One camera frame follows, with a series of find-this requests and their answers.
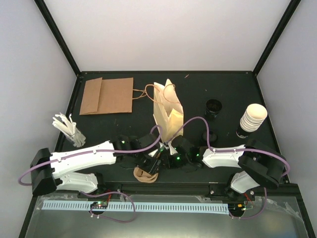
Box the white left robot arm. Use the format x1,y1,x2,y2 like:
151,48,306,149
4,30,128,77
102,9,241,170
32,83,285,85
30,134,164,198

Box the white slotted cable duct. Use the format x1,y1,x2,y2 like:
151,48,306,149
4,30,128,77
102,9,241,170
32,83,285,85
42,200,229,215

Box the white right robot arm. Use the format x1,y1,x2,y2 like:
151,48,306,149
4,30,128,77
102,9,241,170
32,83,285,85
163,135,290,201

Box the flat brown paper bag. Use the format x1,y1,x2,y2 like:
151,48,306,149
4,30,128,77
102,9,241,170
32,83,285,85
80,78,103,115

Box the brown cardboard cup carrier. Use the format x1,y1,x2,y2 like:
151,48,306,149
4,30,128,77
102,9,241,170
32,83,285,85
133,167,159,183

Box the cream paper bag with handles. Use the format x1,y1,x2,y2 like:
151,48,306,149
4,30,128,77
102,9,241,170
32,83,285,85
145,79,184,143

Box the stack of white paper cups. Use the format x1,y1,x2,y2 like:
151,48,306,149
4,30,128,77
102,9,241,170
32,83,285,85
236,104,268,138

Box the brown paper bag with handles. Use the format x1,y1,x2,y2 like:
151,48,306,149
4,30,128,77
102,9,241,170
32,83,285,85
98,77,147,115

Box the black coffee cup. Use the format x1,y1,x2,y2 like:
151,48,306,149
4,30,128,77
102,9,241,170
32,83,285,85
205,99,222,120

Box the white stirrers in holder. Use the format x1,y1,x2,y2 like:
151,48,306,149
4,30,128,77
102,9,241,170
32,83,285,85
52,113,86,148

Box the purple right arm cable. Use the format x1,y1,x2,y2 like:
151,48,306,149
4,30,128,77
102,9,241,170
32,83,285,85
167,116,291,221

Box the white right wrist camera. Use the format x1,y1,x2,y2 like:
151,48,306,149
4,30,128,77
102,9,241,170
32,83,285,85
163,142,178,155

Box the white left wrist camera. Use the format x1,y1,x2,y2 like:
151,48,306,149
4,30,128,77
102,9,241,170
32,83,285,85
148,149,161,158

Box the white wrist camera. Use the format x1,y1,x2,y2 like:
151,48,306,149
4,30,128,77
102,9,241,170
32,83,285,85
163,142,178,155
148,149,161,158

